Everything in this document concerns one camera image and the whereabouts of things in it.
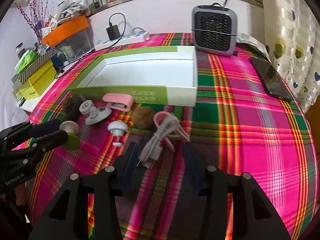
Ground white green spool gadget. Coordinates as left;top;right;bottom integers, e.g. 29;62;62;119
60;121;81;151

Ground grey white mouse-shaped gadget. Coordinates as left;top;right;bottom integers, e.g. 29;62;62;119
85;107;112;126

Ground small white mushroom knob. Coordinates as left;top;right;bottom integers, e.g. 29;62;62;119
107;120;129;147

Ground white usb cable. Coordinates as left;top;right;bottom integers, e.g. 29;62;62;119
137;114;182;170

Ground pink stapler case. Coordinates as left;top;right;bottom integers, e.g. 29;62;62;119
103;93;134;112

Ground brown walnut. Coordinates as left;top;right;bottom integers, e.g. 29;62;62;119
131;107;155;129

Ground pink cable holder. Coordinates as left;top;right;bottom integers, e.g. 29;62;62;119
153;111;190;152

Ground white round cap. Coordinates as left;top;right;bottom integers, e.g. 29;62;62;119
79;100;94;118

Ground yellow box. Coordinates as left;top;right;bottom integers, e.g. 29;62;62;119
18;60;56;100

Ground striped box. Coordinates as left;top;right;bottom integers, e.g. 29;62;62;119
11;49;57;84

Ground plaid pink green cloth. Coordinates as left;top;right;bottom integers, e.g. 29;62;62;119
29;33;319;239

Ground orange lid storage bin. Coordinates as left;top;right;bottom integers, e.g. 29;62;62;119
42;16;92;61

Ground purple flower branches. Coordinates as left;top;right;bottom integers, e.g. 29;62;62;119
14;0;49;43

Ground black smartphone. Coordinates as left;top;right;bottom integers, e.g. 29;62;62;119
249;58;293;102

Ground white gloves pile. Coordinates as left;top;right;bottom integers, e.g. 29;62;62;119
60;2;91;19

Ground green white cardboard box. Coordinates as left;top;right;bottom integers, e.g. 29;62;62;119
68;46;197;107

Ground white power strip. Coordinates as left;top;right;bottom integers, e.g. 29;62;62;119
94;32;150;51

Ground white patterned curtain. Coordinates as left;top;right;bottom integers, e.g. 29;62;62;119
262;0;319;113

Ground grey mini heater fan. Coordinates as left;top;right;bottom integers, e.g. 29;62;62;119
191;3;238;57

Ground black charger with cable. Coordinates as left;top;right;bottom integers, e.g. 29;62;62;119
54;12;126;79

